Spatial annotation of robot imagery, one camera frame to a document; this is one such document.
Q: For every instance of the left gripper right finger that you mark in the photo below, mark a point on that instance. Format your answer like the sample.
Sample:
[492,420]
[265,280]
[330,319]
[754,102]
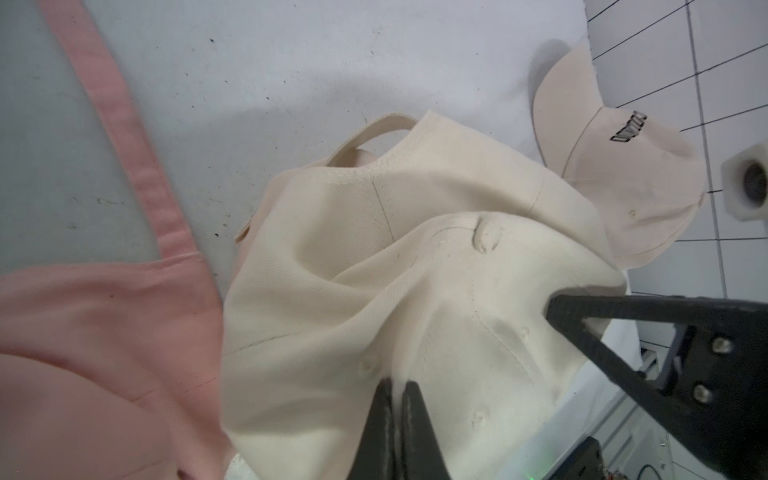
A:
[420,454]

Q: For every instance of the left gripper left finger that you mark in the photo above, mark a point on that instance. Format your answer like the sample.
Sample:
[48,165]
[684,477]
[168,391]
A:
[375,458]

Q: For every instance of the pink cap back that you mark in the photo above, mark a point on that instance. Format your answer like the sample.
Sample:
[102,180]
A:
[110,371]

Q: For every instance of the pink cap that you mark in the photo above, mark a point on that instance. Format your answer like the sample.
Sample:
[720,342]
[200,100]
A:
[110,371]
[103,82]

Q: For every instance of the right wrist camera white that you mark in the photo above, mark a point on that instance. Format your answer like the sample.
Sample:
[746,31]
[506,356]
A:
[744,183]

